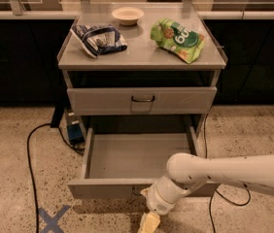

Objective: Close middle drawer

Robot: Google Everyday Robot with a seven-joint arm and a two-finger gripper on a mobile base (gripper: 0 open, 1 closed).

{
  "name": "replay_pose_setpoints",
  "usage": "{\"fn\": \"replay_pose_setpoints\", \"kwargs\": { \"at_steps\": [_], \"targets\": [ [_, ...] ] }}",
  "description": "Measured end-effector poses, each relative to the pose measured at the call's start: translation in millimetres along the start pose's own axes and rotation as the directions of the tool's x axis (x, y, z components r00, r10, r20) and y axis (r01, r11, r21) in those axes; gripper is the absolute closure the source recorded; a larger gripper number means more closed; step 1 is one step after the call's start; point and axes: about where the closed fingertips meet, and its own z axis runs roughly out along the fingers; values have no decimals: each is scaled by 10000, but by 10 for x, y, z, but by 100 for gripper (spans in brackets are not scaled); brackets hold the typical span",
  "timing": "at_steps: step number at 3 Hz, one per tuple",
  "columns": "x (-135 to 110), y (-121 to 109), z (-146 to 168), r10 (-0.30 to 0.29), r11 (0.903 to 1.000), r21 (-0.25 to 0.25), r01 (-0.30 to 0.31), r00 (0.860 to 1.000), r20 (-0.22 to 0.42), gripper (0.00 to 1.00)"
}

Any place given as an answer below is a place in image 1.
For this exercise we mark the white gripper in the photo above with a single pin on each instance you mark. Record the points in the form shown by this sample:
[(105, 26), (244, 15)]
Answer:
[(156, 202)]

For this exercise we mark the grey drawer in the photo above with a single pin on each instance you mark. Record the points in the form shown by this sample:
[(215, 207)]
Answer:
[(121, 165), (141, 100)]

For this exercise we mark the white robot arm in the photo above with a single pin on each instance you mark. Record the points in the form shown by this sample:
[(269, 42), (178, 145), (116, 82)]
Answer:
[(185, 173)]

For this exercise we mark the grey drawer cabinet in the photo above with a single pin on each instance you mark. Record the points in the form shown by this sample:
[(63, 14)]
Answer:
[(142, 64)]

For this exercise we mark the blue tape cross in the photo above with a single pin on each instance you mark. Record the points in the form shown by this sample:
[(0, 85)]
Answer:
[(52, 221)]

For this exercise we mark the blue power box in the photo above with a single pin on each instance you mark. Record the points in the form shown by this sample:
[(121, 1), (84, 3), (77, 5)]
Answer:
[(74, 132)]

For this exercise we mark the green snack bag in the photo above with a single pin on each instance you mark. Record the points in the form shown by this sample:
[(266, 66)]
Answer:
[(176, 38)]

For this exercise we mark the blue white chip bag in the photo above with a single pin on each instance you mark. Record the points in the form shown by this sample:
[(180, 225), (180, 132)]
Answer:
[(99, 39)]

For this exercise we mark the beige bowl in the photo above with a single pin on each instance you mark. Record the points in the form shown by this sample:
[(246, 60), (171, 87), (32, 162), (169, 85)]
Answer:
[(127, 16)]

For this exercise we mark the long white counter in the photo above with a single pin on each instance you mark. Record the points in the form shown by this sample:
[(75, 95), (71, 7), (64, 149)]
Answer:
[(73, 15)]

